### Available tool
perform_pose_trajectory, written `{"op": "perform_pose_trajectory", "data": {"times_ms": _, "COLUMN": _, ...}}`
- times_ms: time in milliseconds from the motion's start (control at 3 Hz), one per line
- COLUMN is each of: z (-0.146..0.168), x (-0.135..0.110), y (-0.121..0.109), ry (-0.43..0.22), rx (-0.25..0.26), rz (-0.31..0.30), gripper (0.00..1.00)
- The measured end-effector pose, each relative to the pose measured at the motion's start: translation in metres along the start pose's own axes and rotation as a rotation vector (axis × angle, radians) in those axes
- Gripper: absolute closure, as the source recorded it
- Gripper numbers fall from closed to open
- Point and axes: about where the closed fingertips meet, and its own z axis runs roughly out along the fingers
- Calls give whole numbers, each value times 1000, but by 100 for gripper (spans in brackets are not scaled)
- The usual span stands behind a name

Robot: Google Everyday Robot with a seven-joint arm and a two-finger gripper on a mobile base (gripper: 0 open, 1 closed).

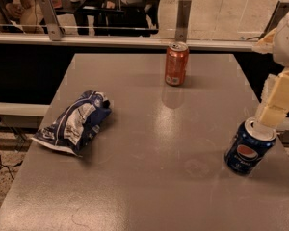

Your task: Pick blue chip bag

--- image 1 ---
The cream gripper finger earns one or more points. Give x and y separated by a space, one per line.
274 105
266 44

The blue chip bag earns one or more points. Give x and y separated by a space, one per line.
76 125

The blue Pepsi can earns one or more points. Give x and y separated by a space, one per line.
249 145

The orange soda can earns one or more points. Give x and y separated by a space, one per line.
176 63

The dark chairs behind glass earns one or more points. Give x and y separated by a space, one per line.
135 18

